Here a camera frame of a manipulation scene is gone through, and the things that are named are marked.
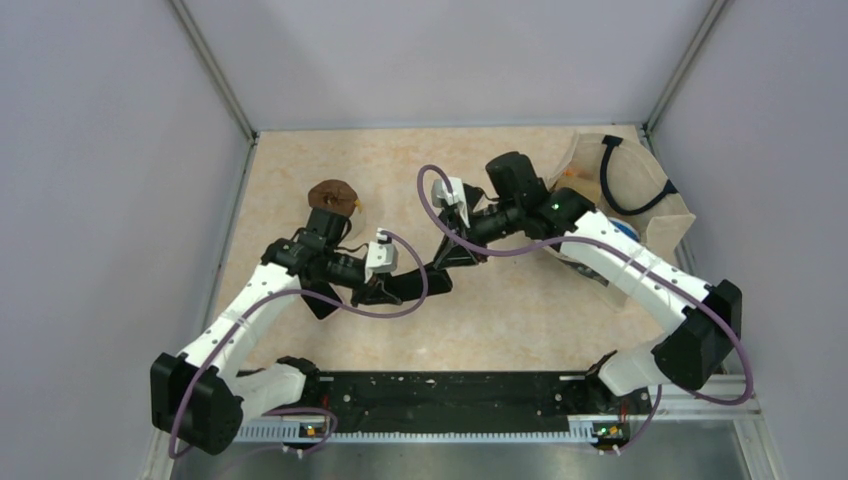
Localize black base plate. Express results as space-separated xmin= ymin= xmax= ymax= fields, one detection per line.
xmin=277 ymin=356 xmax=651 ymax=434

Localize grey slotted cable duct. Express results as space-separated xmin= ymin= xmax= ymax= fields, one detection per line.
xmin=233 ymin=420 xmax=598 ymax=444

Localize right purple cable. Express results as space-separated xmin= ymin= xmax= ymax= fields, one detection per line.
xmin=415 ymin=164 xmax=757 ymax=407

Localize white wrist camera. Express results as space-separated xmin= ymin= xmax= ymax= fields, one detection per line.
xmin=431 ymin=177 xmax=470 ymax=227
xmin=364 ymin=229 xmax=398 ymax=279

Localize purple cable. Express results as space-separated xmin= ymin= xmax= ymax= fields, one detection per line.
xmin=415 ymin=164 xmax=757 ymax=407
xmin=168 ymin=230 xmax=431 ymax=460

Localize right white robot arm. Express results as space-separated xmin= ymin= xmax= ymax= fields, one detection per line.
xmin=416 ymin=151 xmax=753 ymax=412

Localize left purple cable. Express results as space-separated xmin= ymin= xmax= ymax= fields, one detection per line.
xmin=168 ymin=230 xmax=431 ymax=460

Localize printed paper packet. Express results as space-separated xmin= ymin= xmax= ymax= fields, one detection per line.
xmin=558 ymin=256 xmax=609 ymax=287

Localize white cased phone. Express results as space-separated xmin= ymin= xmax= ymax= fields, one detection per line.
xmin=301 ymin=284 xmax=343 ymax=320

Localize black phone case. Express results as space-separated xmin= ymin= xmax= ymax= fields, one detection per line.
xmin=383 ymin=262 xmax=453 ymax=304

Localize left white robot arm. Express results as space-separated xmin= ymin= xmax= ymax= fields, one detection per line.
xmin=150 ymin=209 xmax=427 ymax=459

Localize blue white round tin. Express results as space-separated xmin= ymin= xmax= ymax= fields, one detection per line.
xmin=608 ymin=217 xmax=641 ymax=243

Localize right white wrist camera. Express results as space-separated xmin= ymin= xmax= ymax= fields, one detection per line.
xmin=431 ymin=177 xmax=470 ymax=227

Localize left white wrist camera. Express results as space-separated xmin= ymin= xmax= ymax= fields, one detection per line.
xmin=364 ymin=229 xmax=398 ymax=279

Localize white cup brown lid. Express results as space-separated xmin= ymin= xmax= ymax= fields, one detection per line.
xmin=307 ymin=179 xmax=366 ymax=238

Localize pink cased phone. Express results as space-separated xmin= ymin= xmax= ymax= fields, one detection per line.
xmin=463 ymin=183 xmax=486 ymax=214

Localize beige tote bag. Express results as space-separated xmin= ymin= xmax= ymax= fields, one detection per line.
xmin=544 ymin=133 xmax=696 ymax=262

